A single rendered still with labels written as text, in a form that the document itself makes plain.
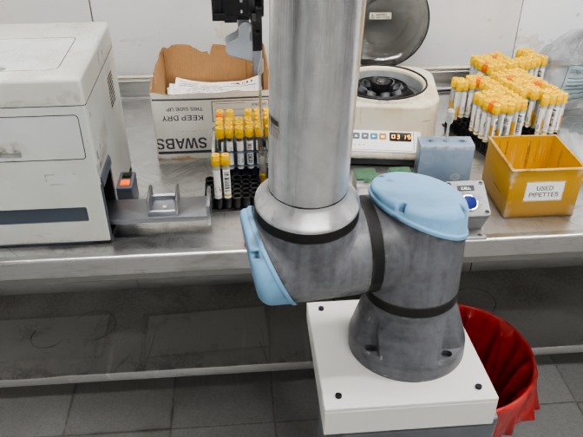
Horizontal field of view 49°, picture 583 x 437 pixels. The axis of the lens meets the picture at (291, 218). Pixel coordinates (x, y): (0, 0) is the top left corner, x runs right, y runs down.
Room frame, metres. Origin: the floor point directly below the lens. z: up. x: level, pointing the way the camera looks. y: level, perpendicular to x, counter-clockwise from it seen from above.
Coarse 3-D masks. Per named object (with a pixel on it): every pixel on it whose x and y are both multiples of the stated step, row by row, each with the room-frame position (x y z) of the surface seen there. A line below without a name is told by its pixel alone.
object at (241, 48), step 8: (240, 24) 1.02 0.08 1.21; (248, 24) 1.02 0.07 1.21; (240, 32) 1.02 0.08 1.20; (248, 32) 1.02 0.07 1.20; (240, 40) 1.02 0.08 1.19; (248, 40) 1.02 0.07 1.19; (232, 48) 1.02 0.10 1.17; (240, 48) 1.02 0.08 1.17; (248, 48) 1.02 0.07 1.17; (232, 56) 1.02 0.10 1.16; (240, 56) 1.02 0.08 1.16; (248, 56) 1.02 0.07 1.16; (256, 56) 1.02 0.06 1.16; (256, 64) 1.02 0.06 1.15; (256, 72) 1.03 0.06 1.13
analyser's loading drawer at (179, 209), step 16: (176, 192) 0.94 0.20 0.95; (208, 192) 0.96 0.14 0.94; (112, 208) 0.94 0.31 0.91; (128, 208) 0.94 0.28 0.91; (144, 208) 0.94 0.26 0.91; (160, 208) 0.94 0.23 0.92; (176, 208) 0.92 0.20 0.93; (192, 208) 0.94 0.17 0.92; (208, 208) 0.92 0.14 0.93; (112, 224) 0.91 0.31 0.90; (208, 224) 0.92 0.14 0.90
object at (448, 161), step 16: (416, 144) 1.10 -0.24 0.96; (432, 144) 1.07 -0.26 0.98; (448, 144) 1.07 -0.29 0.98; (464, 144) 1.07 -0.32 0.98; (416, 160) 1.08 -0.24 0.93; (432, 160) 1.06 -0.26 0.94; (448, 160) 1.06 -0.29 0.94; (464, 160) 1.06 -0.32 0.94; (432, 176) 1.06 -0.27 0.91; (448, 176) 1.06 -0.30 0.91; (464, 176) 1.06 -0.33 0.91
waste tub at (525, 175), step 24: (504, 144) 1.10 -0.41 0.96; (528, 144) 1.10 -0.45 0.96; (552, 144) 1.11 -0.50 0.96; (504, 168) 1.01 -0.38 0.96; (528, 168) 1.10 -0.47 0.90; (552, 168) 0.98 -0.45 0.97; (576, 168) 0.98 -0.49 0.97; (504, 192) 0.99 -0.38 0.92; (528, 192) 0.97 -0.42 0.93; (552, 192) 0.98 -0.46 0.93; (576, 192) 0.98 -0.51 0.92; (504, 216) 0.97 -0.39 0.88; (528, 216) 0.97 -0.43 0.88
